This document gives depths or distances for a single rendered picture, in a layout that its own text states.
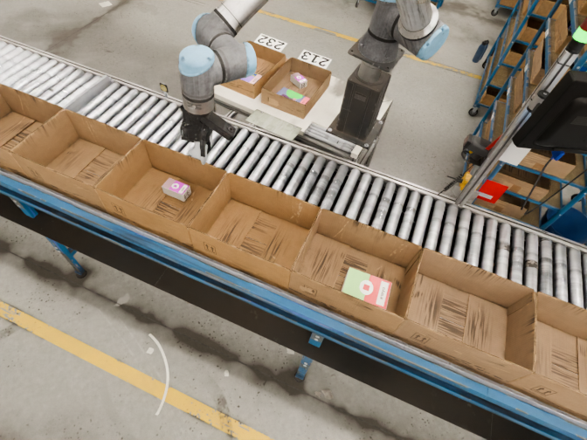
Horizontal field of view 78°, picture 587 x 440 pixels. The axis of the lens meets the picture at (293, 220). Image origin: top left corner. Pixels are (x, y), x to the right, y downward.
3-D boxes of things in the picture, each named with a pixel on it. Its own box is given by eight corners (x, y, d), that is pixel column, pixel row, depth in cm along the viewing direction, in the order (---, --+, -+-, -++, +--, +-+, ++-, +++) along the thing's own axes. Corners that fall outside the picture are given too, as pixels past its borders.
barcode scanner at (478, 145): (457, 147, 170) (470, 130, 162) (479, 157, 170) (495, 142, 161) (454, 155, 167) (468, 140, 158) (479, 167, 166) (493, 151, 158)
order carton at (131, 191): (231, 197, 156) (228, 170, 143) (194, 251, 140) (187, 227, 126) (152, 167, 163) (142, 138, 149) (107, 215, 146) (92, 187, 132)
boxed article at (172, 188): (171, 184, 157) (169, 177, 153) (191, 192, 156) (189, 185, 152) (163, 193, 154) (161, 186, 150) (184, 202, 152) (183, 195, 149)
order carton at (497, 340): (508, 308, 137) (536, 290, 124) (502, 385, 121) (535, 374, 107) (407, 268, 144) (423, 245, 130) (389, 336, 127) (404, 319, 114)
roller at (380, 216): (395, 187, 192) (397, 181, 188) (368, 267, 163) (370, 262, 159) (386, 184, 193) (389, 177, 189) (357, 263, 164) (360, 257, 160)
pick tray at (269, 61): (286, 69, 237) (286, 54, 229) (254, 99, 216) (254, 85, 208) (248, 54, 243) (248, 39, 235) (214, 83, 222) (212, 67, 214)
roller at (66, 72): (73, 71, 226) (79, 72, 224) (4, 120, 197) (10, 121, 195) (69, 63, 222) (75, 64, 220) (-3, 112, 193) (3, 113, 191)
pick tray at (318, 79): (329, 85, 230) (332, 71, 222) (303, 120, 209) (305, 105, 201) (289, 71, 236) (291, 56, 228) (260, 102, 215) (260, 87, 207)
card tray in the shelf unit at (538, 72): (534, 51, 239) (543, 37, 231) (582, 66, 233) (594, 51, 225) (529, 83, 217) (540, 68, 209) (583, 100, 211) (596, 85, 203)
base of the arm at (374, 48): (367, 34, 179) (374, 13, 170) (402, 50, 175) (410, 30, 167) (351, 51, 168) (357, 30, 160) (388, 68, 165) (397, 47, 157)
